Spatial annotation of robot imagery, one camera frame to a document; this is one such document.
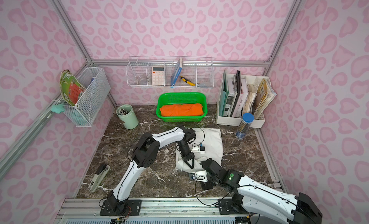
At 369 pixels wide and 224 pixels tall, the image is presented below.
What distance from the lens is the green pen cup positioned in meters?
0.95

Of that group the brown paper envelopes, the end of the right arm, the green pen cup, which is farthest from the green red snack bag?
the brown paper envelopes

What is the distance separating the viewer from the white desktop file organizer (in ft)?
2.97

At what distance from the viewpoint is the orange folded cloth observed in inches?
42.4
